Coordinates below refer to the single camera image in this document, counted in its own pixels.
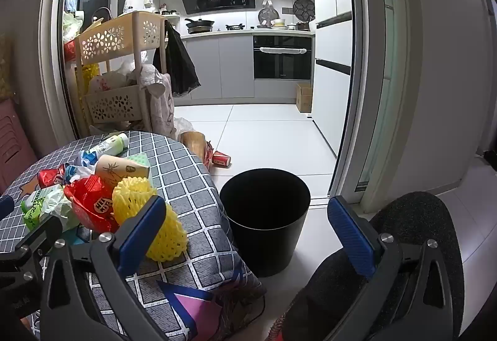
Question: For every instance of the black padded chair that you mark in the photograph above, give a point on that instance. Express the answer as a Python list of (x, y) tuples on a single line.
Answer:
[(419, 216)]

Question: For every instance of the yellow green sponge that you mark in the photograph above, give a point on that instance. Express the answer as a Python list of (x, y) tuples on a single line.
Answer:
[(138, 159)]

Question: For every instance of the beige printed cloth bag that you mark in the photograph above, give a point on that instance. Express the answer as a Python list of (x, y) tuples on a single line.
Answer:
[(161, 104)]

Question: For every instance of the white green packet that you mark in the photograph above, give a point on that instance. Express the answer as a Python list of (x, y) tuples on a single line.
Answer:
[(39, 205)]

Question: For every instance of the white towel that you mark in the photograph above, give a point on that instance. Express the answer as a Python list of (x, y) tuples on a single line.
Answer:
[(283, 50)]

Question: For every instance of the yellow foam fruit net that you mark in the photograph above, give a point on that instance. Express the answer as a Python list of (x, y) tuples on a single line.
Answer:
[(134, 189)]

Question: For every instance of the white refrigerator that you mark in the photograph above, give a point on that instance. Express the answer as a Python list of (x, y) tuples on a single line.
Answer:
[(330, 92)]

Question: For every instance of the black trash bin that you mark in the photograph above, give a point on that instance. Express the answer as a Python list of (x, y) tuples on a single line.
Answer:
[(268, 240)]

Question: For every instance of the pink plastic stool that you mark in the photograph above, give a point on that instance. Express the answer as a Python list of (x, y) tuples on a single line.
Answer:
[(11, 146)]

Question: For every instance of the green drink bottle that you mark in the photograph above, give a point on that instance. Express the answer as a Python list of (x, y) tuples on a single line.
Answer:
[(110, 144)]

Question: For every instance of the brown bread bag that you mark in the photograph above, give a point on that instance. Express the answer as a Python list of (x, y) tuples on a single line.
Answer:
[(194, 144)]

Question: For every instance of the white kitchen counter cabinet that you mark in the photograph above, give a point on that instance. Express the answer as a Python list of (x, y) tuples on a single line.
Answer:
[(233, 69)]

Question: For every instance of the white sliding glass door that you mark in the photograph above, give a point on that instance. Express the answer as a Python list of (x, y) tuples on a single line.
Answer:
[(372, 73)]

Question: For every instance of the red plastic bag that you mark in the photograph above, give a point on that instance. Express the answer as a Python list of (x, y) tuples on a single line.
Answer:
[(91, 205)]

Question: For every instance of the crushed red soda can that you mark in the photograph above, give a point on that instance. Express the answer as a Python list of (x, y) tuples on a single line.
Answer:
[(48, 177)]

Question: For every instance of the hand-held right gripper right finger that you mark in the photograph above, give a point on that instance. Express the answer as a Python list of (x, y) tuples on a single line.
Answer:
[(351, 236)]

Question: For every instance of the black frying pan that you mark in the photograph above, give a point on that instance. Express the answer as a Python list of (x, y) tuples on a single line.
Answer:
[(200, 26)]

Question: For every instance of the blue white plastic wrapper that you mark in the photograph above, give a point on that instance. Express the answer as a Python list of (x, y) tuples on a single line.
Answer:
[(83, 160)]

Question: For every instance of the black hanging bag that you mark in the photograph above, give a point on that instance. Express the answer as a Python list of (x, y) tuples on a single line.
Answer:
[(178, 65)]

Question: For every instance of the beige paper cup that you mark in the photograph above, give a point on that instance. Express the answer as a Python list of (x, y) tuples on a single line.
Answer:
[(120, 169)]

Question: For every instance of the round dark steamer tray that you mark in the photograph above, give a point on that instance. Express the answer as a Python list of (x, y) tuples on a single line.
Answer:
[(305, 8)]

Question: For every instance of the grey checked tablecloth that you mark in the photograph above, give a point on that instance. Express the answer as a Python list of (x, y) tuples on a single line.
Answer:
[(190, 185)]

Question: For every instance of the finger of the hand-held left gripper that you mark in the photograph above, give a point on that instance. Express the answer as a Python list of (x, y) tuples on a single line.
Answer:
[(6, 204), (42, 236)]

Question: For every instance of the round metal rack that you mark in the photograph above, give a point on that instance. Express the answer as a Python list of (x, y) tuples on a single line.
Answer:
[(267, 15)]

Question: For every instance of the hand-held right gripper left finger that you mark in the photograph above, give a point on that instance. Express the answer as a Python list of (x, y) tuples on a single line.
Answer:
[(143, 232)]

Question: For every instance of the gas stove burner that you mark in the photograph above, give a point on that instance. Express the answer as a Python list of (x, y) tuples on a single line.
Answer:
[(235, 27)]

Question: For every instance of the black built-in oven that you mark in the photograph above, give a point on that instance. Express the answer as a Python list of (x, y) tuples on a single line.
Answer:
[(281, 65)]

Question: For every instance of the red can on floor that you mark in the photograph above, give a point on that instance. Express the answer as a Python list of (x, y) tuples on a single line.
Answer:
[(221, 159)]

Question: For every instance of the small cardboard box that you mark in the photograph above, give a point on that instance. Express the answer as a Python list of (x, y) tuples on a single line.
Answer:
[(305, 98)]

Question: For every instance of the yellow textured cloth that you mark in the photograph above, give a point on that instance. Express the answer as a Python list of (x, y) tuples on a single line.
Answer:
[(6, 69)]

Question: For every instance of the beige plastic rack cart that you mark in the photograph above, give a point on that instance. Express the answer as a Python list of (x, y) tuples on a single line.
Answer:
[(116, 40)]

